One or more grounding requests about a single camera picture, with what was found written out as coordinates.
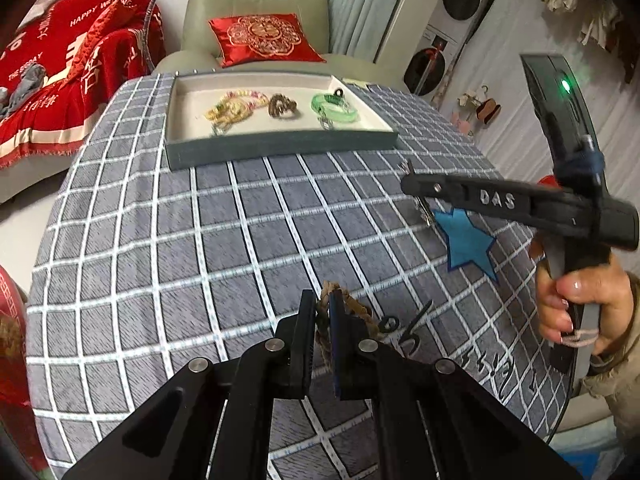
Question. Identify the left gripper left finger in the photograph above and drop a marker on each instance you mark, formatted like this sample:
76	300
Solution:
294	363

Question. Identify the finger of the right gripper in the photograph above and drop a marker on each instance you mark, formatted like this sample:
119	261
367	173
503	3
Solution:
503	199

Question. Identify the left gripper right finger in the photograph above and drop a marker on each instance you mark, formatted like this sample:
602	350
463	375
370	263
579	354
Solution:
352	369

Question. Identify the green plastic bangle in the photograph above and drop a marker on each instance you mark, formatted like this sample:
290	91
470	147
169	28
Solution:
330	111

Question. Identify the white jewelry tray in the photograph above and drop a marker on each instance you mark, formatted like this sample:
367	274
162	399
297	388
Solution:
224	117

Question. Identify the person's right hand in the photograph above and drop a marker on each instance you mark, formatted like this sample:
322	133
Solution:
607	285

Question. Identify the blue star sticker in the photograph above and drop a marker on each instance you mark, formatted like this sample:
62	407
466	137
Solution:
466	243

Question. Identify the grey plaid tablecloth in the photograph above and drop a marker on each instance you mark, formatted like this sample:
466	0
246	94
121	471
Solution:
142	269

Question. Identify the yellow star sticker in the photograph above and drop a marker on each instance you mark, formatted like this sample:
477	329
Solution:
358	83

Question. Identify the red embroidered cushion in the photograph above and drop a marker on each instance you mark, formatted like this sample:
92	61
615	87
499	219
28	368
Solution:
262	37

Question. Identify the green recliner armchair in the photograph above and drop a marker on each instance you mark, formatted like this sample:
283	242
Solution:
199	51

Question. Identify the red wedding blanket sofa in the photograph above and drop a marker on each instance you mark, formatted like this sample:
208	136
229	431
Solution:
89	49

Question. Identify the grey stuffed toy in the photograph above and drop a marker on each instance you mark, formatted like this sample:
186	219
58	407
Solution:
31	82

